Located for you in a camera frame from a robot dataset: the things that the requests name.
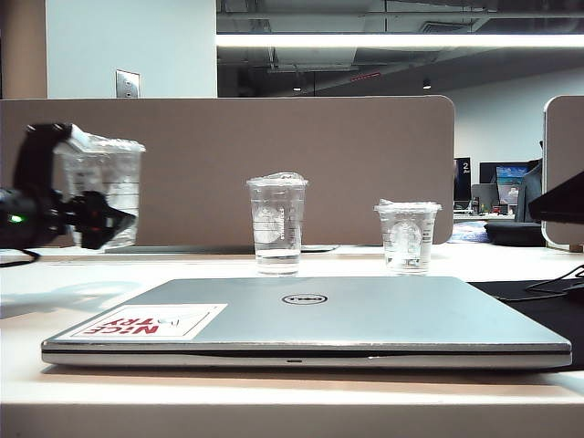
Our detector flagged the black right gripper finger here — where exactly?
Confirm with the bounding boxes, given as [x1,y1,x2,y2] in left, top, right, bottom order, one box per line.
[527,171,584,224]

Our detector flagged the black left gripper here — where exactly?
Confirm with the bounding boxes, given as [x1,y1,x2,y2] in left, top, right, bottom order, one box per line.
[0,186,138,251]

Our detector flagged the clear cup with large label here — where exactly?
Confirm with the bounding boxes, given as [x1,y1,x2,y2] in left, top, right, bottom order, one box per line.
[53,130,147,251]

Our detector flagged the short clear plastic cup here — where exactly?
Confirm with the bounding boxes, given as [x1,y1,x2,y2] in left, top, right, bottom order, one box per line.
[373,198,443,276]

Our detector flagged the tall clear plastic cup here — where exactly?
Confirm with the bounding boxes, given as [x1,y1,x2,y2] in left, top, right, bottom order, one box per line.
[245,171,310,277]

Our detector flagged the silver Dell laptop with sticker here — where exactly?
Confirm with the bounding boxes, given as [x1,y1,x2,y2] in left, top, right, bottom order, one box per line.
[40,276,573,369]

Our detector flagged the grey office chair back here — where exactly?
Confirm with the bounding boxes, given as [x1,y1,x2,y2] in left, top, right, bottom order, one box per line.
[522,159,545,224]

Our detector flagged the monitor with blue picture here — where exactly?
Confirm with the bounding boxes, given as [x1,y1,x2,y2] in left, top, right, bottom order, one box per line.
[495,165,530,205]

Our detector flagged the black round cushion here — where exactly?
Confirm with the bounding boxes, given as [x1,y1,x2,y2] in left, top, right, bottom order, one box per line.
[483,221,544,246]

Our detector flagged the brown divider with white edge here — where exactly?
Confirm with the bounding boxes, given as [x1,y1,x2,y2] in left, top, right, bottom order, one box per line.
[542,94,584,253]

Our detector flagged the black sign with numeral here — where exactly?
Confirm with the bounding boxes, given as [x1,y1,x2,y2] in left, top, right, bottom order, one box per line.
[454,157,473,202]

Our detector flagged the black mouse pad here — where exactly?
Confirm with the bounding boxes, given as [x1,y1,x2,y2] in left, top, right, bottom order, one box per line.
[467,278,584,361]

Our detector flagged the wide brown desk divider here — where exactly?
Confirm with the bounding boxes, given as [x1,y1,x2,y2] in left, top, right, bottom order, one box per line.
[0,94,456,250]

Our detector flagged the long ceiling light strip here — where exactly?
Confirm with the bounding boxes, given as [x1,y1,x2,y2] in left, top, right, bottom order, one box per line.
[216,34,584,47]

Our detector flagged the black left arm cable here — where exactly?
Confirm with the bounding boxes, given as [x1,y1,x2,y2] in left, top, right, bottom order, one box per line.
[0,247,41,268]

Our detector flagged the thin black cable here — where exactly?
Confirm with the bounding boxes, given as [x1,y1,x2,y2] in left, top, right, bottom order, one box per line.
[528,263,584,297]

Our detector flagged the metal wall switch plate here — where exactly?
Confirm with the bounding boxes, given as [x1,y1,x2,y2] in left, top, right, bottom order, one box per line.
[115,68,141,99]

